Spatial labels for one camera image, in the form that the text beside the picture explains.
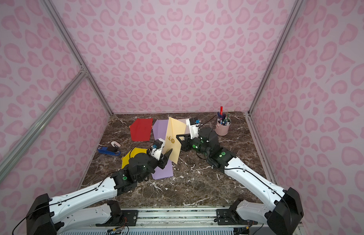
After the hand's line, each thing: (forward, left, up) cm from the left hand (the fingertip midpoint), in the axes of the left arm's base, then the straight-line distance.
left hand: (168, 146), depth 73 cm
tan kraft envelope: (+5, -3, +8) cm, 10 cm away
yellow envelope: (+3, +29, -21) cm, 36 cm away
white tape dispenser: (+15, +39, -23) cm, 48 cm away
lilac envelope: (-4, +3, -24) cm, 24 cm away
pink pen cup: (+24, -33, -13) cm, 43 cm away
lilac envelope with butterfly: (+31, +11, -24) cm, 41 cm away
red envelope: (+29, +25, -24) cm, 46 cm away
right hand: (+2, -4, +5) cm, 7 cm away
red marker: (+33, -33, -8) cm, 47 cm away
